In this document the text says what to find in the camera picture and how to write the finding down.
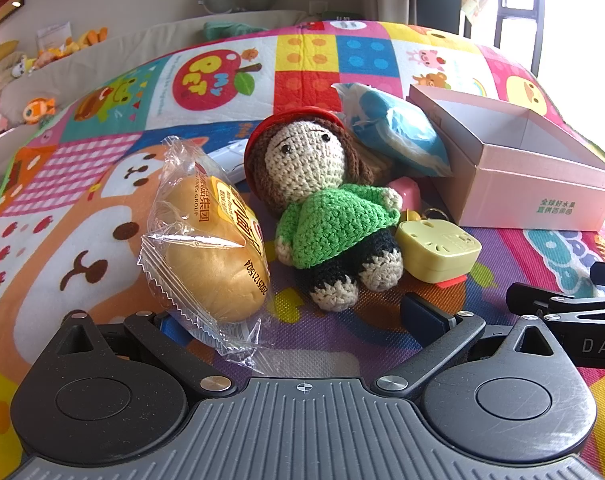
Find colourful printed play mat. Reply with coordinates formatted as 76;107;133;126
0;19;605;461

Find yellow banana plush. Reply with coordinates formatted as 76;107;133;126
0;40;21;80

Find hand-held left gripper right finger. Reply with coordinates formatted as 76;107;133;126
373;292;569;402

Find bread bun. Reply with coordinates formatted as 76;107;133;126
137;136;273;358

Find white card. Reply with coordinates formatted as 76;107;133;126
34;21;74;52

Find orange fish plush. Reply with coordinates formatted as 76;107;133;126
21;97;58;127

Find crochet doll green sweater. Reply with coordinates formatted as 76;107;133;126
243;107;406;313

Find pink pig toy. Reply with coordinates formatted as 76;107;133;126
390;177;421;213

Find hanging pale yellow cloth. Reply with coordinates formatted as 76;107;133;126
460;0;489;37

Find teal cloth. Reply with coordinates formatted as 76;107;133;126
202;20;269;42

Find yellow-green keychain gadget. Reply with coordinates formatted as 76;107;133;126
395;207;483;283

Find black window frame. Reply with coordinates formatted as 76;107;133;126
493;0;546;75

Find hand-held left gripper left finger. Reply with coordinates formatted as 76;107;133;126
47;310;238;397

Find yellow orange plush toys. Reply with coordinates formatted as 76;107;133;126
36;27;109;67

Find white power adapter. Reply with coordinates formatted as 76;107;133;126
207;140;250;183

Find pink cardboard box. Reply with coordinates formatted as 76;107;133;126
407;84;605;232

